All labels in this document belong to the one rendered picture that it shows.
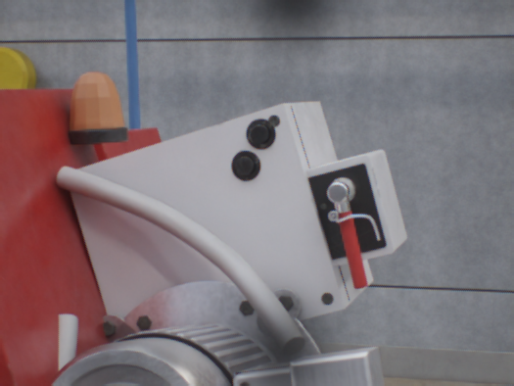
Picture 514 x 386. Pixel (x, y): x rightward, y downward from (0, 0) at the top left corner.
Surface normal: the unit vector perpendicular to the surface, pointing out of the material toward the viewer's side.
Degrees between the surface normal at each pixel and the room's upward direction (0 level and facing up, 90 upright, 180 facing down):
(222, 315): 81
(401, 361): 90
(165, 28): 90
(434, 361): 90
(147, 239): 90
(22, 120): 70
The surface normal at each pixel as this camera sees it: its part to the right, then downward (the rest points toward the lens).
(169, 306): -0.25, -0.07
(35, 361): 0.91, -0.31
